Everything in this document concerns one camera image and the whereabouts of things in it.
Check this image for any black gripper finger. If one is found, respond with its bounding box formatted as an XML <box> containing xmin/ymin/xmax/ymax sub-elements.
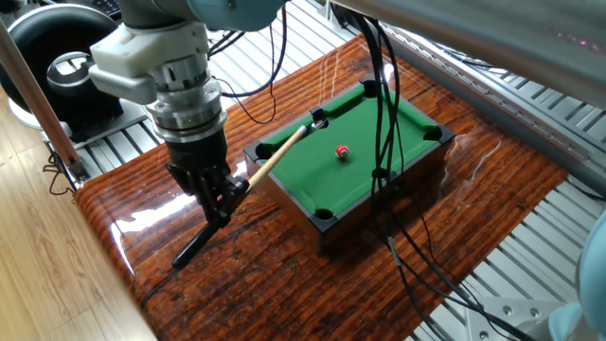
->
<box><xmin>165</xmin><ymin>163</ymin><xmax>223</xmax><ymax>231</ymax></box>
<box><xmin>218</xmin><ymin>172</ymin><xmax>251</xmax><ymax>228</ymax></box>

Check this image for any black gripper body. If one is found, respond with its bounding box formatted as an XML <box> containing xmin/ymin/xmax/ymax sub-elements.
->
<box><xmin>165</xmin><ymin>126</ymin><xmax>234</xmax><ymax>184</ymax></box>

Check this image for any wooden pool cue black handle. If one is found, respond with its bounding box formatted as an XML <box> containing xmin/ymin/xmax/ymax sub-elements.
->
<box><xmin>170</xmin><ymin>125</ymin><xmax>308</xmax><ymax>271</ymax></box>

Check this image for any mini green pool table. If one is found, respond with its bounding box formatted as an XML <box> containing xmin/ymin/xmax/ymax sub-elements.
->
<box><xmin>241</xmin><ymin>75</ymin><xmax>455</xmax><ymax>252</ymax></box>

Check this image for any black keyboard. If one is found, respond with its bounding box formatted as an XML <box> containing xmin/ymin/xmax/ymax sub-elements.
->
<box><xmin>92</xmin><ymin>0</ymin><xmax>122</xmax><ymax>15</ymax></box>

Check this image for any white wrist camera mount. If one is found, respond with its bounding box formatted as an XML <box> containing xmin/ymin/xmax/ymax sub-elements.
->
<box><xmin>88</xmin><ymin>21</ymin><xmax>212</xmax><ymax>106</ymax></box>

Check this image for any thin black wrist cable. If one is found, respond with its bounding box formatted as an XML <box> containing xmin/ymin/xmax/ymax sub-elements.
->
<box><xmin>207</xmin><ymin>4</ymin><xmax>289</xmax><ymax>125</ymax></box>

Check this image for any thin black floor cable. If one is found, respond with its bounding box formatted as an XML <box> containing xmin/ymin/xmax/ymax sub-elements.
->
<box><xmin>42</xmin><ymin>151</ymin><xmax>77</xmax><ymax>198</ymax></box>

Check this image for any slanted frame post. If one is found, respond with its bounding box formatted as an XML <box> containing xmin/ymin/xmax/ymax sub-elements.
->
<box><xmin>0</xmin><ymin>18</ymin><xmax>91</xmax><ymax>184</ymax></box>

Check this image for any black cable bundle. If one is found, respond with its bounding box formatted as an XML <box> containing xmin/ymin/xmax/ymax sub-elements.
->
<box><xmin>352</xmin><ymin>13</ymin><xmax>536</xmax><ymax>341</ymax></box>

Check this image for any black ring shaped fan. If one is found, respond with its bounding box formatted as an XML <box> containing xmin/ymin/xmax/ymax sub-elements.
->
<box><xmin>0</xmin><ymin>3</ymin><xmax>143</xmax><ymax>143</ymax></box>

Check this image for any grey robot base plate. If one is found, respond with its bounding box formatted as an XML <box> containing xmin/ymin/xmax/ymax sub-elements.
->
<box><xmin>466</xmin><ymin>296</ymin><xmax>564</xmax><ymax>341</ymax></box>

